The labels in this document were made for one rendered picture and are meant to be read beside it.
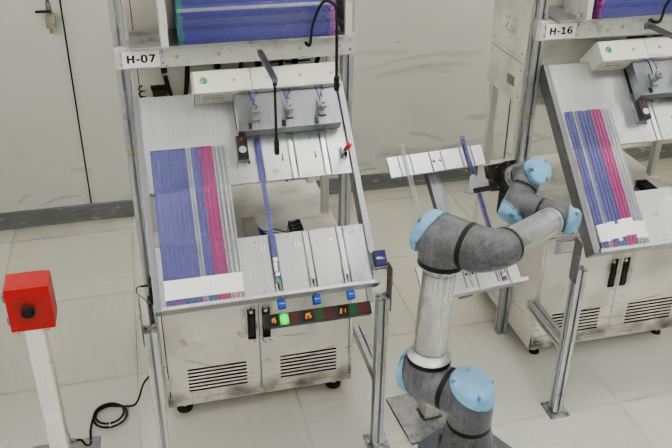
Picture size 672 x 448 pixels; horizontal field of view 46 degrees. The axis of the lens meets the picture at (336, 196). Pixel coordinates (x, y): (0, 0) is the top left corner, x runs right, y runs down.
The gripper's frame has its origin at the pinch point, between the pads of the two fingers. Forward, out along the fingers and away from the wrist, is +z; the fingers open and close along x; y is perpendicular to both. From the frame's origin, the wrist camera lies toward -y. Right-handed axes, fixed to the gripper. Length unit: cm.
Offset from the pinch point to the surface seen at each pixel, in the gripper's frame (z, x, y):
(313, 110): 19, 47, 35
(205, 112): 29, 80, 41
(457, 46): 161, -82, 85
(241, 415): 74, 78, -67
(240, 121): 21, 71, 35
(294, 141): 23, 54, 27
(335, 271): 12, 50, -17
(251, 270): 15, 76, -13
